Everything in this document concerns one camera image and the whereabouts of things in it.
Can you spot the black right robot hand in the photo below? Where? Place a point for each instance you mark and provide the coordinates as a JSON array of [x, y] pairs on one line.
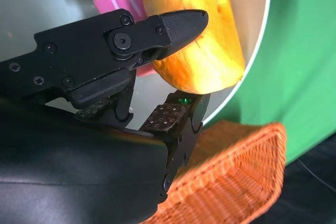
[[78, 155]]

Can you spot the grey round bowl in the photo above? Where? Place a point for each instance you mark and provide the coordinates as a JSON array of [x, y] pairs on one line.
[[39, 11]]

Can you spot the orange wicker basket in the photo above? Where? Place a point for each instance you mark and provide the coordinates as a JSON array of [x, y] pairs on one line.
[[236, 171]]

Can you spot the black backdrop curtain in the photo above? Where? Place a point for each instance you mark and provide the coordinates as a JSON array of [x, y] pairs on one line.
[[309, 197]]

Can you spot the green tablecloth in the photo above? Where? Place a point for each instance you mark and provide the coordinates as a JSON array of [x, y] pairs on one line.
[[302, 51]]

